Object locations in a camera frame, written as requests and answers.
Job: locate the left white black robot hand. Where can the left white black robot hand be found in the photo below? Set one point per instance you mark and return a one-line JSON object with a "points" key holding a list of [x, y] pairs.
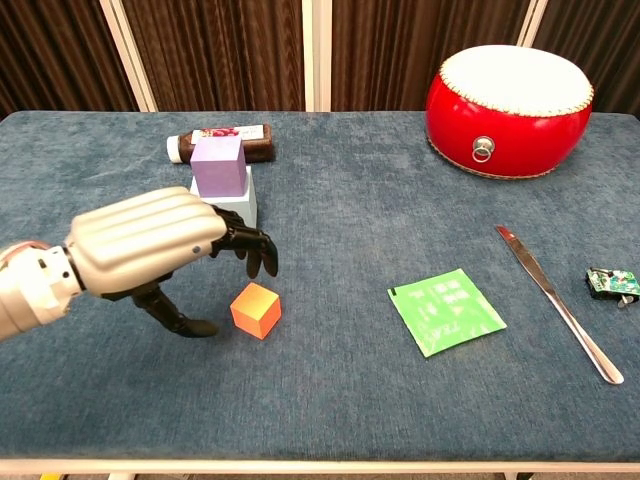
{"points": [[145, 240]]}

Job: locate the purple cube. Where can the purple cube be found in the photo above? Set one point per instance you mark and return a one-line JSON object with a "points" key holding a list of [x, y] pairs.
{"points": [[220, 167]]}

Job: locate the orange cube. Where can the orange cube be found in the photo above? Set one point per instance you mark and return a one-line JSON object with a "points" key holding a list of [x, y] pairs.
{"points": [[255, 310]]}

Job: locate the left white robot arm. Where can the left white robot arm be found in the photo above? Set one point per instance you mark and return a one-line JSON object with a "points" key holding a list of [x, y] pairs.
{"points": [[30, 295]]}

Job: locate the light blue cube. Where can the light blue cube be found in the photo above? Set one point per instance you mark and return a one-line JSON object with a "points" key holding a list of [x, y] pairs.
{"points": [[251, 205]]}

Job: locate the dark brown bottle white cap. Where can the dark brown bottle white cap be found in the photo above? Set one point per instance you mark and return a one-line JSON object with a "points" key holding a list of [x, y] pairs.
{"points": [[260, 145]]}

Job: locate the blue table cloth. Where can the blue table cloth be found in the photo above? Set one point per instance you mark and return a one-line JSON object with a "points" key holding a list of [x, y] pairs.
{"points": [[350, 225]]}

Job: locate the green tea sachet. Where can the green tea sachet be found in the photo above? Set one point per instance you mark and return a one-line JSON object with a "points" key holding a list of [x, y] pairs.
{"points": [[445, 312]]}

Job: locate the red drum white skin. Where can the red drum white skin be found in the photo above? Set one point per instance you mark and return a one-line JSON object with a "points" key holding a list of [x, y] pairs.
{"points": [[500, 130]]}

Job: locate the silver table knife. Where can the silver table knife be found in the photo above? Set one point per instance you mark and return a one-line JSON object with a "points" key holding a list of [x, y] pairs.
{"points": [[522, 256]]}

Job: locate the small green circuit board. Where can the small green circuit board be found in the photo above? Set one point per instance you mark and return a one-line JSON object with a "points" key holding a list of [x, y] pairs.
{"points": [[612, 282]]}

